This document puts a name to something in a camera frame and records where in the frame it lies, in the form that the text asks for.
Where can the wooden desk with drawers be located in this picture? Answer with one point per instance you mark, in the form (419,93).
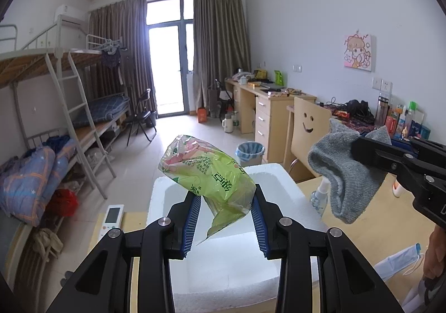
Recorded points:
(271,107)

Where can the brown curtain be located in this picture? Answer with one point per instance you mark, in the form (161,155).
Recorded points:
(219,41)
(115,37)

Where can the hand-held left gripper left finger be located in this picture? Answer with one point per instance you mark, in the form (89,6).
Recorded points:
(190,225)

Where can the white wall socket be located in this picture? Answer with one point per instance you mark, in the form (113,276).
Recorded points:
(382,84)

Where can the white wall switch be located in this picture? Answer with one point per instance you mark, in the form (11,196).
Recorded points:
(297,68)

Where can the blue face mask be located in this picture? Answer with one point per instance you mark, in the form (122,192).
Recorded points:
(393,262)

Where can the black cart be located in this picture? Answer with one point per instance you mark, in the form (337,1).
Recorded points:
(217,96)

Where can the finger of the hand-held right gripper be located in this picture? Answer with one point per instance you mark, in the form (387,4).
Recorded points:
(376,156)
(430,151)

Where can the glass balcony door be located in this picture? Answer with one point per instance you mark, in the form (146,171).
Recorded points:
(167,65)

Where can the green snack bag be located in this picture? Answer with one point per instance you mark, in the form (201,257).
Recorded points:
(209,173)

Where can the green capped bottle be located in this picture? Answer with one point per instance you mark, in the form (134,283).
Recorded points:
(410,112)

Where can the hanging dark clothes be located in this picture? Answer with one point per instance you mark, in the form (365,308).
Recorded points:
(110,58)

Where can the person's right hand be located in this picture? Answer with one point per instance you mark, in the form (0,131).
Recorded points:
(435,253)

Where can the black folding chair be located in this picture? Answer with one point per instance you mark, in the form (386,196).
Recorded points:
(141,114)

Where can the white air conditioner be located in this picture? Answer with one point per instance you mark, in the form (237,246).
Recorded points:
(69,15)

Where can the black headphones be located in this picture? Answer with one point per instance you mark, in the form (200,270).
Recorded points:
(357,107)

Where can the blue spray bottle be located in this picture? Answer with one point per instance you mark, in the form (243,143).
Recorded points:
(317,201)

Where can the red bag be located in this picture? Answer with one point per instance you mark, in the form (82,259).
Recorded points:
(62,203)

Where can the beige cloth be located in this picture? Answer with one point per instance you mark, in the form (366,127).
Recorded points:
(47,243)

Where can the metal bunk bed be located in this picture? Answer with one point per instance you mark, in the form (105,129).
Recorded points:
(24,62)

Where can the white foam box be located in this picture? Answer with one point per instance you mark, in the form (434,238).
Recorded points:
(226,274)

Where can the orange bag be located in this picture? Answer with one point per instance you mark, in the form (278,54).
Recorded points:
(202,116)

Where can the desk with patterned cloth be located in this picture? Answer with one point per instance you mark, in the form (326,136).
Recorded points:
(352,121)

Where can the blue plaid quilt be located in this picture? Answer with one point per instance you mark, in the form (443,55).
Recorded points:
(28,177)

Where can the trash bin with blue bag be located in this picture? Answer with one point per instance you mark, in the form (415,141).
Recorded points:
(250,154)

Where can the cartoon wall picture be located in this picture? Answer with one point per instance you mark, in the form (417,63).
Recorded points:
(359,53)

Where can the grey bed ladder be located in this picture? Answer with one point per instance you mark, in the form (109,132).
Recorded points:
(79,109)

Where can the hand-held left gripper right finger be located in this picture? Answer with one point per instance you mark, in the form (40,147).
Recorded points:
(259,225)

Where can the folded blue blanket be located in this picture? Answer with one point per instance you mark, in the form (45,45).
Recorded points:
(101,109)

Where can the grey sock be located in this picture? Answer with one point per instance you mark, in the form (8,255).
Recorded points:
(334,166)

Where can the white lotion bottle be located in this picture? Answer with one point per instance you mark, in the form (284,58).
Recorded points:
(398,189)

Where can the wooden chair with smiley face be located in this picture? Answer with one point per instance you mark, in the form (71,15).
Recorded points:
(306,124)

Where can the white remote control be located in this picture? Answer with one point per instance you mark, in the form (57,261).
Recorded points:
(112,217)

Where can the dark water bottle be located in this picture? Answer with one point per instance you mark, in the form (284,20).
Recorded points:
(381,110)

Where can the white thermos jug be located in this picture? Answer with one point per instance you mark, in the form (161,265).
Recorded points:
(228,124)

